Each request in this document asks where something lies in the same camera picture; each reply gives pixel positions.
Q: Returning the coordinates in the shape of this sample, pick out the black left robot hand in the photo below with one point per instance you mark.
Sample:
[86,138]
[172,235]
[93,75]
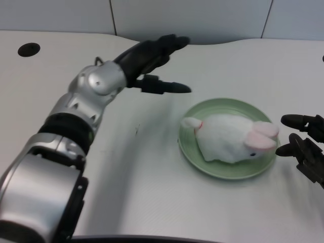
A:
[152,63]

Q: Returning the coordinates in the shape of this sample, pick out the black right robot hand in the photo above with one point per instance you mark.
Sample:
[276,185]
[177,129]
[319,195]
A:
[306,141]

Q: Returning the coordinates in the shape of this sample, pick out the white plush rabbit doll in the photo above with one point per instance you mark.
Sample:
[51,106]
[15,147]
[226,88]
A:
[227,139]

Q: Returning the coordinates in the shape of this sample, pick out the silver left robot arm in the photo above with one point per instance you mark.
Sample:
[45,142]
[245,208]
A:
[65,141]

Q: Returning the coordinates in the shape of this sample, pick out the green round plate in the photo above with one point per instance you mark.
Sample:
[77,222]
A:
[189,149]

